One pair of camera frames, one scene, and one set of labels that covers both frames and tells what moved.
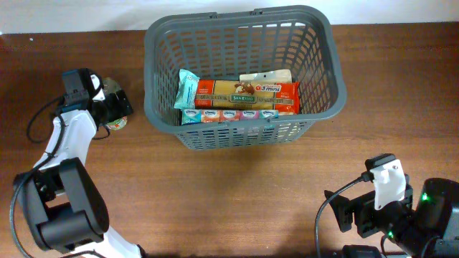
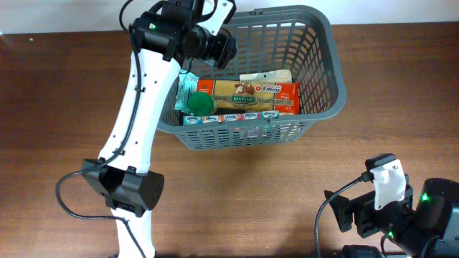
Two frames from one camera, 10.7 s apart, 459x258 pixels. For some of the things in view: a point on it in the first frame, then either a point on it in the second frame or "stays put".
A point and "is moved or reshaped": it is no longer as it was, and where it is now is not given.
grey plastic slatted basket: [224, 46] stays put
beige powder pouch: [281, 76] stays put
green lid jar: [117, 124] is moved or reshaped
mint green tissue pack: [187, 87] stays put
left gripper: [119, 108] to [224, 46]
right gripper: [363, 209] stays put
